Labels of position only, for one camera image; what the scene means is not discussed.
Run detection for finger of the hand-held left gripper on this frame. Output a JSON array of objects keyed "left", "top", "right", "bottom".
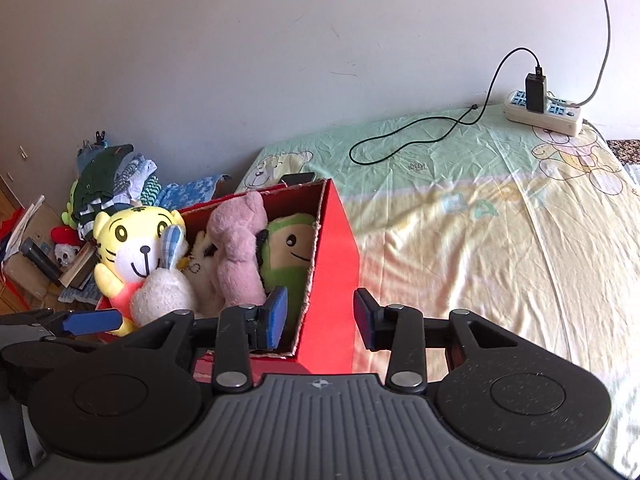
[{"left": 0, "top": 309, "right": 124, "bottom": 337}]

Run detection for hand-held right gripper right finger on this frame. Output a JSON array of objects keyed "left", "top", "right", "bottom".
[{"left": 352, "top": 287, "right": 521, "bottom": 395}]

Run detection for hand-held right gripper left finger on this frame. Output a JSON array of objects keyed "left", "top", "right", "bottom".
[{"left": 115, "top": 285, "right": 290, "bottom": 395}]

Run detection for green cartoon plush toy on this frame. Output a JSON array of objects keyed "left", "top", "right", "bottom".
[{"left": 257, "top": 212, "right": 318, "bottom": 341}]

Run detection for red cardboard box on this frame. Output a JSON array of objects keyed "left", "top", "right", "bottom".
[{"left": 95, "top": 178, "right": 361, "bottom": 381}]

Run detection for small rabbit plush plaid ears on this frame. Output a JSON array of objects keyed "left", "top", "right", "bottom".
[{"left": 130, "top": 224, "right": 198, "bottom": 328}]

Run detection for pink teddy bear plush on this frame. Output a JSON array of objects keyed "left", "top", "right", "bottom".
[{"left": 206, "top": 191, "right": 269, "bottom": 308}]

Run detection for large white rabbit plush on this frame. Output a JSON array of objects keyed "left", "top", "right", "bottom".
[{"left": 181, "top": 230, "right": 226, "bottom": 318}]

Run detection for yellow tiger plush toy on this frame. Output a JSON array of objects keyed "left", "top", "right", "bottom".
[{"left": 92, "top": 205, "right": 188, "bottom": 337}]

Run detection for stack of books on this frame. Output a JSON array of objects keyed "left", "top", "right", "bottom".
[{"left": 57, "top": 242, "right": 101, "bottom": 303}]

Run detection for brown cardboard box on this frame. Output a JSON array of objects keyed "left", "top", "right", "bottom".
[{"left": 0, "top": 200, "right": 66, "bottom": 306}]

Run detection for red white plush doll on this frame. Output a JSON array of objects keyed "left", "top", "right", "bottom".
[{"left": 50, "top": 226, "right": 83, "bottom": 268}]

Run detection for black cylindrical device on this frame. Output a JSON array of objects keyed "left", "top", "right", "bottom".
[{"left": 20, "top": 238, "right": 63, "bottom": 286}]

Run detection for lime green plush toy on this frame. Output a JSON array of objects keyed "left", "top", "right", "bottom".
[{"left": 61, "top": 180, "right": 81, "bottom": 226}]

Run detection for cartoon bear bed sheet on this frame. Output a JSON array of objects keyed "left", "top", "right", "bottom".
[{"left": 235, "top": 105, "right": 640, "bottom": 466}]

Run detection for blue floral cloth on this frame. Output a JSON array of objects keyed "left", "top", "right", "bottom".
[{"left": 160, "top": 174, "right": 233, "bottom": 211}]

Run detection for pile of folded clothes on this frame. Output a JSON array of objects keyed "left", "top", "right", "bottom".
[{"left": 70, "top": 130, "right": 161, "bottom": 226}]

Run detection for white power strip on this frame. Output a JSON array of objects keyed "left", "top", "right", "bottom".
[{"left": 503, "top": 89, "right": 585, "bottom": 136}]

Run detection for black charger adapter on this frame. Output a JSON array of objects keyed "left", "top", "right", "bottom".
[{"left": 525, "top": 72, "right": 547, "bottom": 113}]

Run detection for brown floral covered table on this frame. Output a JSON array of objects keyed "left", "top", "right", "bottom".
[{"left": 605, "top": 137, "right": 640, "bottom": 166}]

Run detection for black charging cable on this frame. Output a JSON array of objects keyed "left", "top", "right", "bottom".
[{"left": 349, "top": 47, "right": 543, "bottom": 166}]

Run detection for grey wall cord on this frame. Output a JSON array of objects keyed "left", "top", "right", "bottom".
[{"left": 547, "top": 0, "right": 612, "bottom": 108}]

